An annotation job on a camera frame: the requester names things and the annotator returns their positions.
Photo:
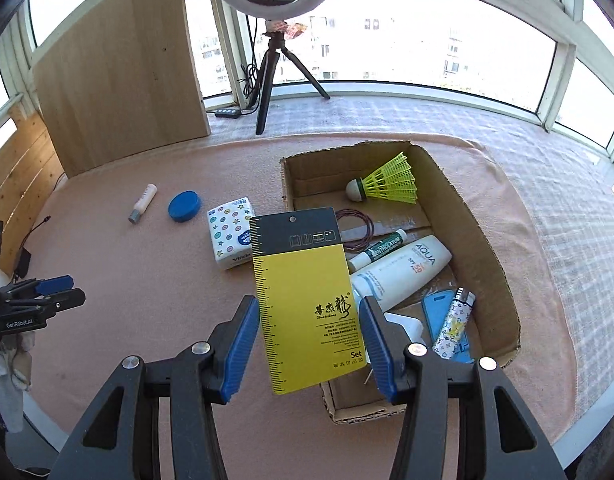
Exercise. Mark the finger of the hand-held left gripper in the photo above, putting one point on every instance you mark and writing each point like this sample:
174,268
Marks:
54,285
62,299

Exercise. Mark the patterned lighter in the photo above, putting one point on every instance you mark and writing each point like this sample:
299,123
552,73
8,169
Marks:
452,325

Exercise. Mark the green and white tube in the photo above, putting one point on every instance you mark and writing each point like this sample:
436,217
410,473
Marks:
384,246

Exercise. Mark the white lip balm stick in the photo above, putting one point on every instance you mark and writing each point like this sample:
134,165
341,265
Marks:
143,203

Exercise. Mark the person's left hand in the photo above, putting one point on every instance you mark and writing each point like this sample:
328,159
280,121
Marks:
19,355

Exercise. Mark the yellow and black card package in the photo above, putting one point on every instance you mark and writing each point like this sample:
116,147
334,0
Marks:
307,300

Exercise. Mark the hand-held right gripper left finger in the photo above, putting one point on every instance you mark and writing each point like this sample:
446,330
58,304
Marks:
239,345

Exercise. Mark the patterned tissue pack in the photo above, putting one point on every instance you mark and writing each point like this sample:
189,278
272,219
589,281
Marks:
229,232

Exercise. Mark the cardboard box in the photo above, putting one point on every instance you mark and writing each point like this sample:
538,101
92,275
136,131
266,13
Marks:
487,270

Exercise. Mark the wooden slat panel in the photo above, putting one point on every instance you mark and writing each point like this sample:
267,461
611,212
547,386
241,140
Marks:
22,175

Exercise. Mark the yellow plastic shuttlecock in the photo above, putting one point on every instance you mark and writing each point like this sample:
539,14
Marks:
392,182

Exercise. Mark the white sunscreen tube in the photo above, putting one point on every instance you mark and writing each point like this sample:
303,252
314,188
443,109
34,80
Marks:
407,272

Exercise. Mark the blue phone stand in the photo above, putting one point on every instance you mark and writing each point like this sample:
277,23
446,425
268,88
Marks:
433,315

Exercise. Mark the black tripod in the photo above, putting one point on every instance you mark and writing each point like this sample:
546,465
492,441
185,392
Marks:
263,105

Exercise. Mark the plaid cloth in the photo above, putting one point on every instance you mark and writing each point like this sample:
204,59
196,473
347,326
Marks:
562,185

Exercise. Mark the white charger adapter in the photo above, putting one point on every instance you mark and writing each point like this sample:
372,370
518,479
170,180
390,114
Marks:
409,330

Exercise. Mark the light wooden board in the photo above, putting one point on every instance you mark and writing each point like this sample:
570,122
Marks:
122,75

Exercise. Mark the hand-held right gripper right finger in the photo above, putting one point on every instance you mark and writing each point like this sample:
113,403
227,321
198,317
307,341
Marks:
379,350

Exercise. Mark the blue round lid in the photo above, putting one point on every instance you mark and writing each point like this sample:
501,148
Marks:
183,207

